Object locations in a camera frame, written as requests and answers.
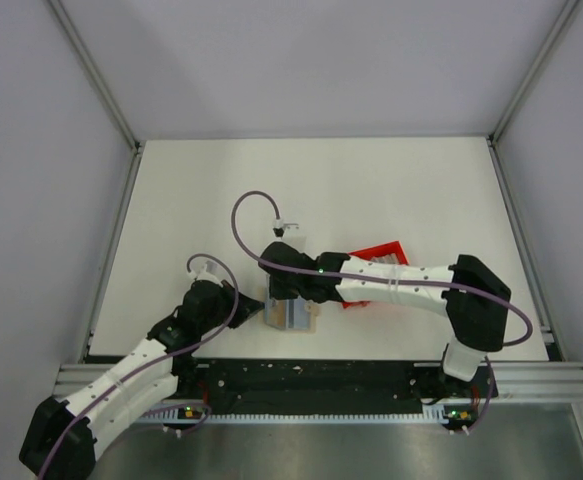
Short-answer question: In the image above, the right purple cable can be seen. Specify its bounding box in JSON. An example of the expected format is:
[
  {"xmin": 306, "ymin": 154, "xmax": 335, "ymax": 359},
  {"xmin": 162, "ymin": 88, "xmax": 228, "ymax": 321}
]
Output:
[{"xmin": 232, "ymin": 190, "xmax": 533, "ymax": 346}]

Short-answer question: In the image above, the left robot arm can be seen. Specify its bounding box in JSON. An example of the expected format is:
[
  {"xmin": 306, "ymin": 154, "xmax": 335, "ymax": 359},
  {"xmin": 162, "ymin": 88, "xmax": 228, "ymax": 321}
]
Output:
[{"xmin": 19, "ymin": 280, "xmax": 264, "ymax": 479}]

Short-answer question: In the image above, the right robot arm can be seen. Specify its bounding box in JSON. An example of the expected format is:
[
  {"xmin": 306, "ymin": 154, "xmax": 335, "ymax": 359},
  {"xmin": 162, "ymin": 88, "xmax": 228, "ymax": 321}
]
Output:
[{"xmin": 258, "ymin": 241, "xmax": 511, "ymax": 396}]

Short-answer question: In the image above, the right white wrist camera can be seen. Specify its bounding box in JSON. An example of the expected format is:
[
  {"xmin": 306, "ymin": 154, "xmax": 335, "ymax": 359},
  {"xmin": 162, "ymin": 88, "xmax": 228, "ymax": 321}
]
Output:
[{"xmin": 273, "ymin": 219, "xmax": 306, "ymax": 253}]

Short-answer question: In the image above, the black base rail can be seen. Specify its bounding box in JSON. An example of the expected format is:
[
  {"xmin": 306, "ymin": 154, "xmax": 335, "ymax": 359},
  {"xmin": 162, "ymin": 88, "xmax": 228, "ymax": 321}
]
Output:
[{"xmin": 172, "ymin": 358, "xmax": 497, "ymax": 414}]

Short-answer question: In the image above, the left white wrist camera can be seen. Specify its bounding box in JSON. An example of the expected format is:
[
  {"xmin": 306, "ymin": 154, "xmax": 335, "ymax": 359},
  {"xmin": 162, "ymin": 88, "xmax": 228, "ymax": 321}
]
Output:
[{"xmin": 187, "ymin": 261, "xmax": 222, "ymax": 285}]

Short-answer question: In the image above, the stack of upright cards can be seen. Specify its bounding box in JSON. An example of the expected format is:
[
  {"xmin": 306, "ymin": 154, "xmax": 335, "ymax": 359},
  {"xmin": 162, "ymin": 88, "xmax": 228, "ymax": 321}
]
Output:
[{"xmin": 374, "ymin": 254, "xmax": 400, "ymax": 265}]

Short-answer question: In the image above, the gold credit card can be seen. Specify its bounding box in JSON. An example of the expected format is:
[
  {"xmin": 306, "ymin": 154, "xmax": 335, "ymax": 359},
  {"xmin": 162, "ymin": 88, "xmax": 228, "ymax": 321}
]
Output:
[{"xmin": 286, "ymin": 300, "xmax": 295, "ymax": 330}]

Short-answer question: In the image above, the red plastic card tray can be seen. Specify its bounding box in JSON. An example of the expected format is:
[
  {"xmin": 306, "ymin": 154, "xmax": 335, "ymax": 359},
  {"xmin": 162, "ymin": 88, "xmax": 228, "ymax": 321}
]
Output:
[{"xmin": 339, "ymin": 240, "xmax": 410, "ymax": 311}]

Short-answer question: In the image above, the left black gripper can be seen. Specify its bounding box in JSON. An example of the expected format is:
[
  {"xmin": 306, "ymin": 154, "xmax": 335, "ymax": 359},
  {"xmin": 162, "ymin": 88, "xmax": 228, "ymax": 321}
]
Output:
[{"xmin": 198, "ymin": 279, "xmax": 264, "ymax": 334}]

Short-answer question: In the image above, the purple cable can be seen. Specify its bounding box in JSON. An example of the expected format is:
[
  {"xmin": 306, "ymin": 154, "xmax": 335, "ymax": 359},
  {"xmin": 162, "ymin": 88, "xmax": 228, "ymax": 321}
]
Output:
[
  {"xmin": 38, "ymin": 253, "xmax": 240, "ymax": 480},
  {"xmin": 232, "ymin": 190, "xmax": 533, "ymax": 346}
]

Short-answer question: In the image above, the grey credit card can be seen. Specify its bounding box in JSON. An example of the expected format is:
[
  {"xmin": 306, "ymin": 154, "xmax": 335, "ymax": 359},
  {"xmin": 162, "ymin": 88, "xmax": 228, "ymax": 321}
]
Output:
[{"xmin": 295, "ymin": 299, "xmax": 312, "ymax": 331}]

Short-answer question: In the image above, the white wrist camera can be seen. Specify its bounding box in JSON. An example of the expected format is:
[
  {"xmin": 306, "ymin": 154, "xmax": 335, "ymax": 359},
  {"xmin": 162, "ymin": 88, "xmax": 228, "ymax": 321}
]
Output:
[
  {"xmin": 187, "ymin": 261, "xmax": 222, "ymax": 285},
  {"xmin": 273, "ymin": 219, "xmax": 306, "ymax": 253}
]

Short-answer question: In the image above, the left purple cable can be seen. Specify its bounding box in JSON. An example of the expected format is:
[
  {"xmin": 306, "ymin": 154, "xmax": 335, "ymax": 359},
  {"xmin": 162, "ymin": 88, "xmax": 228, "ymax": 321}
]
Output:
[{"xmin": 38, "ymin": 253, "xmax": 240, "ymax": 480}]

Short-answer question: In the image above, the white slotted cable duct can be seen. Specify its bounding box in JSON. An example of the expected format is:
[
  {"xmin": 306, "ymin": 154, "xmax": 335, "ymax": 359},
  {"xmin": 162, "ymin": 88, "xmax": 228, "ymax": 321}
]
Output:
[{"xmin": 137, "ymin": 404, "xmax": 474, "ymax": 427}]

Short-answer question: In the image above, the beige card holder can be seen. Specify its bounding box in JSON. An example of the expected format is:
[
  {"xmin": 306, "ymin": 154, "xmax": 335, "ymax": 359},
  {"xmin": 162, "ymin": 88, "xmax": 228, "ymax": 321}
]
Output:
[{"xmin": 258, "ymin": 287, "xmax": 320, "ymax": 334}]

